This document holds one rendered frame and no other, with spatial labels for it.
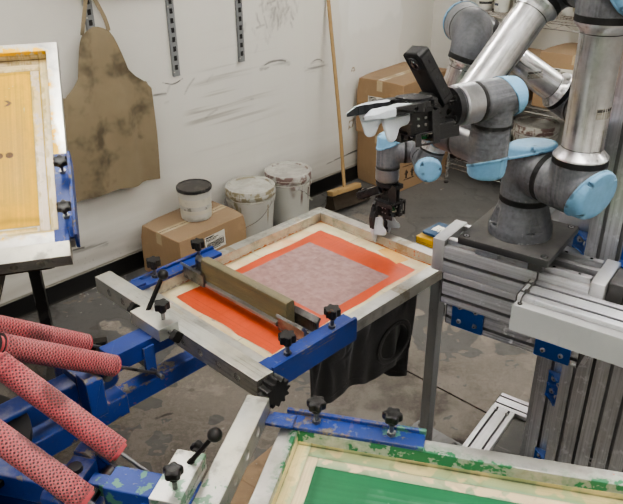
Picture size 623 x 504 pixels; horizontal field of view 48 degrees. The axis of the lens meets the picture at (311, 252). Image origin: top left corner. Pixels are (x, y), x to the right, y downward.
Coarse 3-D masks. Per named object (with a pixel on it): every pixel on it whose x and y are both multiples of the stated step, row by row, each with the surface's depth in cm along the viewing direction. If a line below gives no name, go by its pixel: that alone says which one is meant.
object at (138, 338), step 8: (128, 336) 171; (136, 336) 171; (144, 336) 171; (112, 344) 168; (120, 344) 168; (128, 344) 168; (136, 344) 168; (144, 344) 170; (160, 344) 173; (168, 344) 175; (104, 352) 166; (112, 352) 165; (120, 352) 165; (128, 352) 167; (136, 352) 169; (128, 360) 168; (136, 360) 169
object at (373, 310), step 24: (312, 216) 245; (336, 216) 244; (264, 240) 231; (384, 240) 229; (408, 240) 227; (168, 288) 207; (408, 288) 200; (360, 312) 189; (384, 312) 194; (216, 336) 180
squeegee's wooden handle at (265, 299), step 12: (204, 264) 202; (216, 264) 199; (216, 276) 199; (228, 276) 195; (240, 276) 193; (228, 288) 197; (240, 288) 193; (252, 288) 189; (264, 288) 187; (252, 300) 191; (264, 300) 186; (276, 300) 183; (288, 300) 182; (264, 312) 188; (276, 312) 184; (288, 312) 182
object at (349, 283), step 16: (352, 256) 225; (368, 256) 225; (320, 272) 216; (336, 272) 216; (352, 272) 216; (368, 272) 216; (384, 272) 216; (400, 272) 215; (304, 288) 207; (320, 288) 207; (336, 288) 207; (352, 288) 207; (368, 288) 207; (304, 304) 200; (320, 304) 199; (336, 304) 199; (352, 304) 199; (240, 320) 193; (256, 320) 193; (320, 320) 192; (240, 336) 186; (256, 336) 186; (272, 336) 186; (272, 352) 179
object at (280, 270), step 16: (304, 240) 236; (320, 240) 235; (336, 240) 235; (272, 256) 226; (288, 256) 225; (304, 256) 225; (320, 256) 225; (336, 256) 225; (240, 272) 216; (256, 272) 216; (272, 272) 216; (288, 272) 216; (304, 272) 216; (208, 288) 208; (272, 288) 208; (288, 288) 208; (192, 304) 200; (208, 304) 200; (224, 304) 200; (224, 320) 193
